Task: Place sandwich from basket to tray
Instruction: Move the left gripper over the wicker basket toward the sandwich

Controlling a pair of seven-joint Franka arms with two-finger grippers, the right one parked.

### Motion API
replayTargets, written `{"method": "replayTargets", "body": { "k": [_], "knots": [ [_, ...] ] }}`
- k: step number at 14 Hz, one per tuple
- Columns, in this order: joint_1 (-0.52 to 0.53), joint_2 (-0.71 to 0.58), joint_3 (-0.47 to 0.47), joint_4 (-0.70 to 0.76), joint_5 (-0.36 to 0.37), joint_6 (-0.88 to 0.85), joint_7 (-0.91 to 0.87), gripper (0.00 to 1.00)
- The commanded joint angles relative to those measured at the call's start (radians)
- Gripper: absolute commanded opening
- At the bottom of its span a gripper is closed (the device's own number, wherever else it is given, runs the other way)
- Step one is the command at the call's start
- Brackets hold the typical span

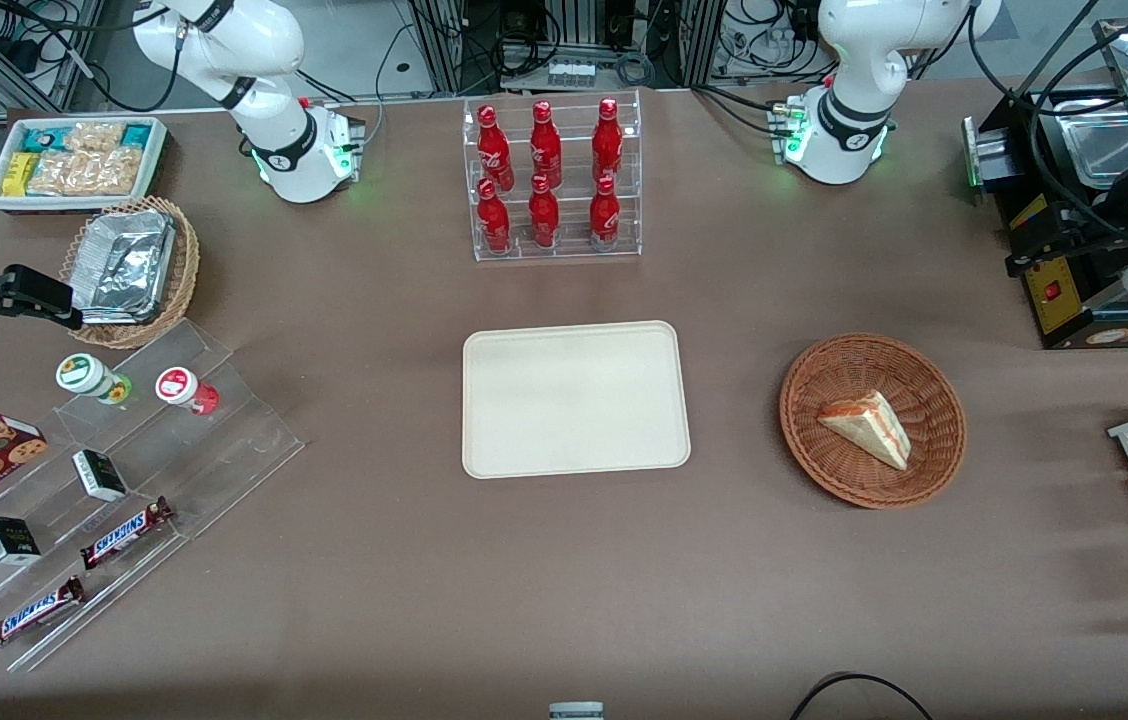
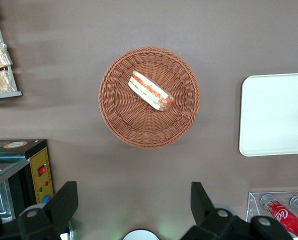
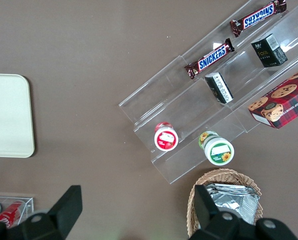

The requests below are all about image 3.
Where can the oval light wicker basket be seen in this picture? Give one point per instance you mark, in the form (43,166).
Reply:
(238,175)

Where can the clear acrylic bottle rack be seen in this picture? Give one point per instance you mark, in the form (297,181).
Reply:
(29,205)

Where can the cream rectangular tray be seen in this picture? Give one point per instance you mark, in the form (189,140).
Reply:
(9,115)

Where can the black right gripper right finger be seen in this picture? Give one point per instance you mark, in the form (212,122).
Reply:
(208,220)

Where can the stacked silver foil containers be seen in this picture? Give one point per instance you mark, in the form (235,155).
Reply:
(233,202)

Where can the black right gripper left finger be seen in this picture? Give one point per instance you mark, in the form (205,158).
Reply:
(64,212)

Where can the Snickers chocolate bar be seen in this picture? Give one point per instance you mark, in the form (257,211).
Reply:
(258,16)
(212,57)

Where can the red plaid cookie box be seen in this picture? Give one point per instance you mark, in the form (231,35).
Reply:
(283,100)

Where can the clear acrylic stepped shelf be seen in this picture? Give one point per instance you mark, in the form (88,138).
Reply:
(163,100)

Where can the red lid yogurt cup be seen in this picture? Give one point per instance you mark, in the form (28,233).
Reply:
(166,138)

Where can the green lid yogurt cup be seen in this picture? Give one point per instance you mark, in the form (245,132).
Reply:
(218,151)

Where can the small black carton box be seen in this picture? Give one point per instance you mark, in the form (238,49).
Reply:
(269,51)
(219,88)

